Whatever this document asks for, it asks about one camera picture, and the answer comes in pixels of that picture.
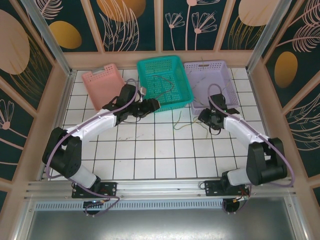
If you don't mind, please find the thin red wire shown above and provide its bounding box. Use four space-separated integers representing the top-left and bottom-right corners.
150 74 175 100

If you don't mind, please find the aluminium corner post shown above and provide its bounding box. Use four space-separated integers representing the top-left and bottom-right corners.
246 0 293 73
21 0 77 76

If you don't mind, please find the pink plastic basket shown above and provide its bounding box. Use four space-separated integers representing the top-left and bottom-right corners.
81 63 126 112

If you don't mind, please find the aluminium front rail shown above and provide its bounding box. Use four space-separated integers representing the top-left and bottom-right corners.
23 178 297 202

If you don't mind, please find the aluminium side rail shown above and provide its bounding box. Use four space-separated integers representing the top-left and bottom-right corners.
37 71 77 181

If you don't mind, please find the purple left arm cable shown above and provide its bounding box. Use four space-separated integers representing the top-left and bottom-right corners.
46 78 138 218

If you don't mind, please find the black circuit board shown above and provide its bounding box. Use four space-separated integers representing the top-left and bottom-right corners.
82 199 106 210

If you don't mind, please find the teal plastic basket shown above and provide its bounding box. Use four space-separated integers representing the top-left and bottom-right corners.
136 55 195 113

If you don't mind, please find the lilac plastic basket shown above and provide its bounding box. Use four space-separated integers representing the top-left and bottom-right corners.
183 59 240 116

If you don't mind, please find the slotted metal strip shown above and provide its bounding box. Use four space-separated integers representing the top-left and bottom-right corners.
34 201 227 211

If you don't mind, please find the small wired connector board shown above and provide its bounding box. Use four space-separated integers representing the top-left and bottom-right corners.
233 194 251 203

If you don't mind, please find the steel sheet panel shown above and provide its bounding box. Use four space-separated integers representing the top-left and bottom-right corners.
23 197 305 240

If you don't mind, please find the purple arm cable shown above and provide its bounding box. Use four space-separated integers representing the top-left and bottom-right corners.
46 78 138 218
207 83 295 188

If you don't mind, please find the thin black right camera cable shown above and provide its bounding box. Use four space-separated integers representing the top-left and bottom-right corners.
208 124 223 136

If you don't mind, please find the thin yellow wire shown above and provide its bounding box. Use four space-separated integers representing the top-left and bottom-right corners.
173 111 184 131

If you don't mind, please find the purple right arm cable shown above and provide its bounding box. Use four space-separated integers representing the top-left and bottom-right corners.
207 83 295 188

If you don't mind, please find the thin black camera cable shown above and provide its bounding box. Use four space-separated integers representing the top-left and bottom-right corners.
121 114 141 124
208 124 223 136

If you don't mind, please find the thin black left camera cable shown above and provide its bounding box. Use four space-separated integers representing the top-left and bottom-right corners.
121 114 141 124

